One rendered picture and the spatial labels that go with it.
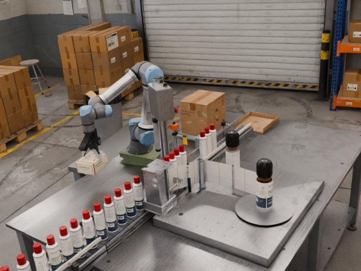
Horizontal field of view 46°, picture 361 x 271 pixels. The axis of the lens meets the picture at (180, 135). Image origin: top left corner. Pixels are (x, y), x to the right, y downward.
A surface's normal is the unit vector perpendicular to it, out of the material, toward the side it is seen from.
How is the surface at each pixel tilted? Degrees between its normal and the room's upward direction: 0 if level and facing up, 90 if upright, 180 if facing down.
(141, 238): 0
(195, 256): 0
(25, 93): 89
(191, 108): 90
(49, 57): 90
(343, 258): 0
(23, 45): 90
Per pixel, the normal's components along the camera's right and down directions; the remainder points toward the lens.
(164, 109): 0.35, 0.36
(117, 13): -0.42, 0.40
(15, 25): 0.91, 0.11
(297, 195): -0.07, -0.91
